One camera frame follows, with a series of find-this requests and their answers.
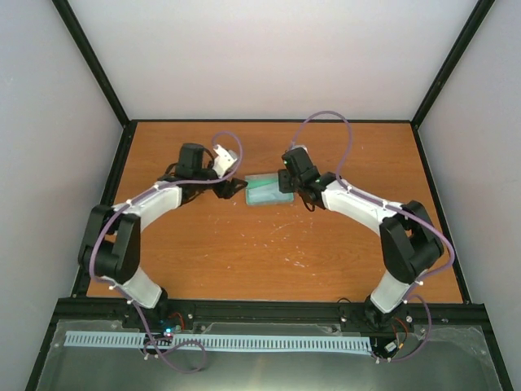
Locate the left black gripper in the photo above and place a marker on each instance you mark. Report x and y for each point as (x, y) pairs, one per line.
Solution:
(225, 190)

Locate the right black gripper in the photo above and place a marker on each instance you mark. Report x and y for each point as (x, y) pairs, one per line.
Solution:
(283, 184)

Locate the grey glasses case green lining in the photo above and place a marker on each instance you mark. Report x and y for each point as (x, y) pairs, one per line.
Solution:
(262, 180)

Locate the light blue cleaning cloth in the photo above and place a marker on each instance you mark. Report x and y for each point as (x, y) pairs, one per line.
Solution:
(267, 195)

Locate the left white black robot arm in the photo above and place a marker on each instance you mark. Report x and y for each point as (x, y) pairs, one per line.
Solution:
(111, 246)

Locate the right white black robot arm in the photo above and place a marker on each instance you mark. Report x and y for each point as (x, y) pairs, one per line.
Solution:
(410, 246)

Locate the left controller board with leds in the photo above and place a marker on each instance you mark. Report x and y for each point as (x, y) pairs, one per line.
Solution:
(172, 324)

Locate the clear acrylic cover plate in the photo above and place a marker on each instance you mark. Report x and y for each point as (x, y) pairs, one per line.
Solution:
(433, 358)

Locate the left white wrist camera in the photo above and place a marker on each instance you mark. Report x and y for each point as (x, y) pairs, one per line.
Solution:
(224, 160)

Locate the light blue slotted cable duct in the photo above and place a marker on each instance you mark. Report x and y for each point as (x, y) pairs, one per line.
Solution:
(223, 343)

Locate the right controller board with wires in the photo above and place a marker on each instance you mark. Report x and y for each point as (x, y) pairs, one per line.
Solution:
(400, 332)

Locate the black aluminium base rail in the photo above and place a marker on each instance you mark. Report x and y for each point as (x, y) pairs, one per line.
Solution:
(350, 316)

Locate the left black frame post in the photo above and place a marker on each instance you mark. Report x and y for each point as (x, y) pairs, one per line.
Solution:
(82, 42)

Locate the black frame post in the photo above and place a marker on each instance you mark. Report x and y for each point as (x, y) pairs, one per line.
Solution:
(458, 49)
(82, 42)

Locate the right black frame post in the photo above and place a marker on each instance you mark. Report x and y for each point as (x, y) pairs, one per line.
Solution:
(458, 49)

